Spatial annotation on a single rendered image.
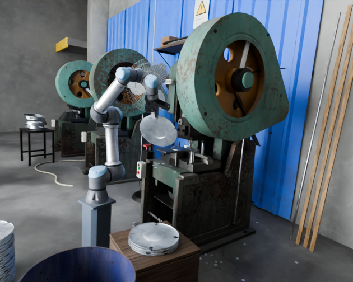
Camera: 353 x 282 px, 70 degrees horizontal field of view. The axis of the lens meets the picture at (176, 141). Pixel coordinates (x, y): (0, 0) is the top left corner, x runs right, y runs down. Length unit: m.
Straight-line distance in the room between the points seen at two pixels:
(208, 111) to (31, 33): 7.24
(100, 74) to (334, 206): 2.75
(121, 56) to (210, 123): 1.89
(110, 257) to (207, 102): 0.98
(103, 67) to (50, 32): 5.46
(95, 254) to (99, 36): 6.21
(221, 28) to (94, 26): 5.65
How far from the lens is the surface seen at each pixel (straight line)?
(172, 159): 2.03
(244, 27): 1.80
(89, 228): 1.87
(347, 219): 2.76
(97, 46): 7.01
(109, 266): 1.32
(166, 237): 1.55
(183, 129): 2.00
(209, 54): 1.55
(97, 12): 7.18
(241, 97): 1.88
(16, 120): 8.26
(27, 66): 8.26
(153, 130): 1.87
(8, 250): 1.90
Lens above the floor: 1.17
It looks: 9 degrees down
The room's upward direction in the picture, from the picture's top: 4 degrees clockwise
